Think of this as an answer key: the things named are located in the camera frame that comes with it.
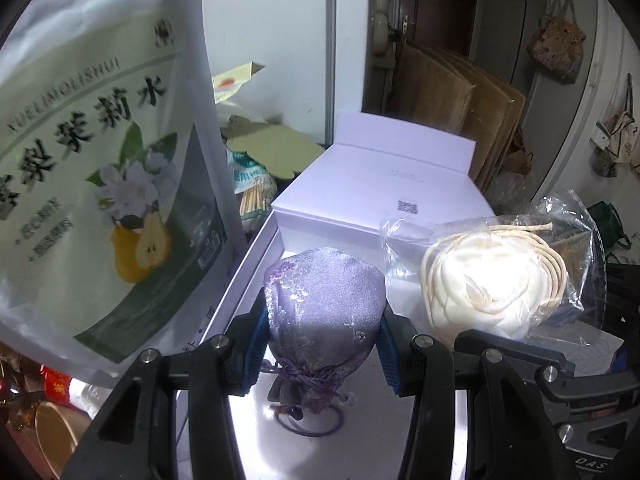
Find silver pear tea pouch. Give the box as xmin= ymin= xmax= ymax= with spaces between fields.
xmin=1 ymin=0 xmax=245 ymax=385

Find purple silk drawstring pouch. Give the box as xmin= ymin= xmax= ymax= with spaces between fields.
xmin=260 ymin=247 xmax=387 ymax=438

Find white flower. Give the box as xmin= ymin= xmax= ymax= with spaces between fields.
xmin=380 ymin=190 xmax=606 ymax=346

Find patterned tote bag hanging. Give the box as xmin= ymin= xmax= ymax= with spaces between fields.
xmin=527 ymin=0 xmax=586 ymax=84

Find lavender gift box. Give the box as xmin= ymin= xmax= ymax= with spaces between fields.
xmin=204 ymin=112 xmax=491 ymax=479

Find white refrigerator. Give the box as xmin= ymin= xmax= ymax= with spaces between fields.
xmin=202 ymin=0 xmax=369 ymax=144

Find brown paper bags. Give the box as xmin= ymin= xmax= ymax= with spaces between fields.
xmin=387 ymin=41 xmax=525 ymax=192

